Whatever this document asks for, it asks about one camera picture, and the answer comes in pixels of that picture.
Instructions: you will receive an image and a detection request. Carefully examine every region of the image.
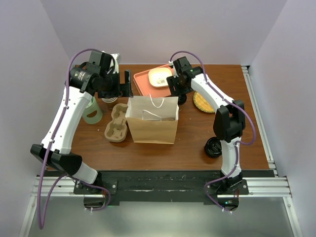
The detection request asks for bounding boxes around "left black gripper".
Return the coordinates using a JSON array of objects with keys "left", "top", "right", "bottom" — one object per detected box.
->
[{"left": 98, "top": 69, "right": 133, "bottom": 98}]

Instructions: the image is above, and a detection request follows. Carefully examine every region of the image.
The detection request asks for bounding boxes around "brown paper bag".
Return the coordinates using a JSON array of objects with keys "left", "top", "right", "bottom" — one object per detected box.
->
[{"left": 125, "top": 95, "right": 179, "bottom": 144}]

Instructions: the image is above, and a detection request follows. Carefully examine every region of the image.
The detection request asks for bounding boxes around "black coffee cup lid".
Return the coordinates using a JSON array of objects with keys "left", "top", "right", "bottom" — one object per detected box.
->
[{"left": 178, "top": 94, "right": 187, "bottom": 105}]

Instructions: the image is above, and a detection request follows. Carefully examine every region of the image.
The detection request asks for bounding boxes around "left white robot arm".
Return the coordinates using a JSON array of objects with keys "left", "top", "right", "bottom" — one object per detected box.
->
[{"left": 30, "top": 49, "right": 133, "bottom": 194}]

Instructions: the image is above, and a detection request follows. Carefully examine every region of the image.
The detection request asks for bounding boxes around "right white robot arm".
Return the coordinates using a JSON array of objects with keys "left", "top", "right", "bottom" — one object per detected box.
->
[{"left": 167, "top": 57, "right": 245, "bottom": 194}]

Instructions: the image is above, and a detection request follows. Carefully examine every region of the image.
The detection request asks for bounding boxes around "stack of paper cups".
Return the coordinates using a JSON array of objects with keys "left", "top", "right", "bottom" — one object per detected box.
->
[{"left": 102, "top": 97, "right": 118, "bottom": 110}]

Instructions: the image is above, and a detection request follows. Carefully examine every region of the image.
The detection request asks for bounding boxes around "pink serving tray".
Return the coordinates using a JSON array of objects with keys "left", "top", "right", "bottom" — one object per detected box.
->
[{"left": 133, "top": 64, "right": 173, "bottom": 98}]

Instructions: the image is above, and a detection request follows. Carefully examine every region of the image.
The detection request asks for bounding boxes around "cream square plate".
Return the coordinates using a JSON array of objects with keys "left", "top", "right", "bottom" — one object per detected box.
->
[{"left": 148, "top": 67, "right": 173, "bottom": 88}]

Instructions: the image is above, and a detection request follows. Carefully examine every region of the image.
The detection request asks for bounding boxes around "round woven yellow coaster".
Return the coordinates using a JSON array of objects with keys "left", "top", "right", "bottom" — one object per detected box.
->
[{"left": 193, "top": 91, "right": 215, "bottom": 113}]

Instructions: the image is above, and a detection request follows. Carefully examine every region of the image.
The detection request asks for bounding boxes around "green straw holder cup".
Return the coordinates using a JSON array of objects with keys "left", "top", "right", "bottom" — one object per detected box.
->
[{"left": 82, "top": 97, "right": 103, "bottom": 124}]

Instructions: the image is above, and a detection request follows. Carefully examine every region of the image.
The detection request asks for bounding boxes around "stack of black lids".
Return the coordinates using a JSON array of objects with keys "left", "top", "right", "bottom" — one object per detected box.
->
[{"left": 204, "top": 137, "right": 222, "bottom": 158}]

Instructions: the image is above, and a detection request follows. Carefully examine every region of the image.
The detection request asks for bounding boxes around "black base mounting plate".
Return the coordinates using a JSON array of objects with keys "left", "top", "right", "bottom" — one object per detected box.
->
[{"left": 73, "top": 170, "right": 247, "bottom": 206}]

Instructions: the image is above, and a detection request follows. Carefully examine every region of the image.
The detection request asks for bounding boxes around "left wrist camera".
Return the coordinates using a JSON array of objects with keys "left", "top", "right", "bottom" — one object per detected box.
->
[{"left": 109, "top": 53, "right": 121, "bottom": 74}]

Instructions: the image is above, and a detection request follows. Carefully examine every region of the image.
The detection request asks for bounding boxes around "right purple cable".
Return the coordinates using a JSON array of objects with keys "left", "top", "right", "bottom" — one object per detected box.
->
[{"left": 169, "top": 51, "right": 257, "bottom": 212}]

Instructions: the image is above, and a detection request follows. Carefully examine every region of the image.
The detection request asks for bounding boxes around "purple cable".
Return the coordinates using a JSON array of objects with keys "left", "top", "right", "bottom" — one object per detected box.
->
[
  {"left": 36, "top": 48, "right": 112, "bottom": 230},
  {"left": 169, "top": 51, "right": 257, "bottom": 212}
]

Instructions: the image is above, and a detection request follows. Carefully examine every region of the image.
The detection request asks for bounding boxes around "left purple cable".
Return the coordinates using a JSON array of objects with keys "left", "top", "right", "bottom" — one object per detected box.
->
[{"left": 36, "top": 48, "right": 112, "bottom": 230}]

